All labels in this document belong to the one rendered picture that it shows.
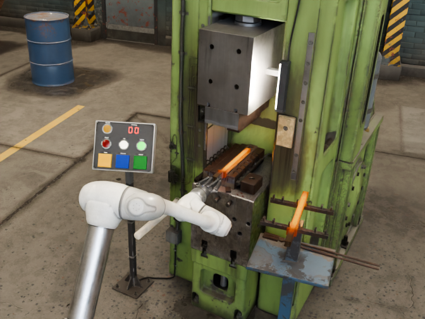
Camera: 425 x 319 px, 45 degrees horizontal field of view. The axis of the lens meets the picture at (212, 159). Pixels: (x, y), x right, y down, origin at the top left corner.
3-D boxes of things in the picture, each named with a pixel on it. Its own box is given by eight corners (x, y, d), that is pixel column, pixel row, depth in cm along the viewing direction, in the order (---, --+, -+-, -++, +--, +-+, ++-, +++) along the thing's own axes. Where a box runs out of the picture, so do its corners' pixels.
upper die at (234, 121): (238, 130, 265) (239, 113, 261) (204, 122, 273) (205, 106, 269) (269, 106, 299) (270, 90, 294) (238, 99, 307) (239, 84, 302)
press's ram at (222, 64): (263, 119, 256) (270, 40, 237) (197, 104, 271) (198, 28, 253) (292, 95, 289) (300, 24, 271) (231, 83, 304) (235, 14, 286)
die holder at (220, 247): (247, 268, 291) (253, 201, 271) (190, 247, 307) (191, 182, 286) (283, 221, 336) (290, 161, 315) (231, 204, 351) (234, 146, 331)
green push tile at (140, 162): (146, 169, 285) (147, 156, 285) (132, 169, 285) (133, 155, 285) (146, 170, 287) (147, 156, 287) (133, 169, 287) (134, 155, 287)
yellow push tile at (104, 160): (111, 167, 285) (111, 154, 286) (97, 166, 286) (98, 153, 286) (112, 167, 287) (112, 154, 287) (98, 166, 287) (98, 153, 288)
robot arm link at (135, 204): (169, 193, 205) (138, 187, 208) (152, 192, 187) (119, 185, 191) (162, 225, 204) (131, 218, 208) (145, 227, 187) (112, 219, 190)
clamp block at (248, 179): (253, 195, 277) (255, 185, 274) (240, 191, 280) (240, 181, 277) (262, 186, 286) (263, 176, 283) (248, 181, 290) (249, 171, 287)
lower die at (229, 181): (233, 189, 281) (234, 176, 278) (202, 180, 290) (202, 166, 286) (263, 160, 315) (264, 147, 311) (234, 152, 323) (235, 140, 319)
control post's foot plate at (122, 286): (136, 300, 330) (136, 289, 326) (109, 288, 339) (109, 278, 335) (155, 281, 348) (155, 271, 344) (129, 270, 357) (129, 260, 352)
